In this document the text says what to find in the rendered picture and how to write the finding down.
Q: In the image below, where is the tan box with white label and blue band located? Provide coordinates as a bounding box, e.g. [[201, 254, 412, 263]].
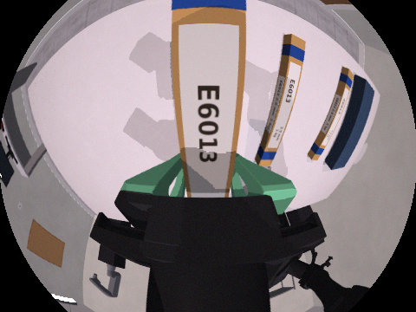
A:
[[308, 67, 354, 160]]

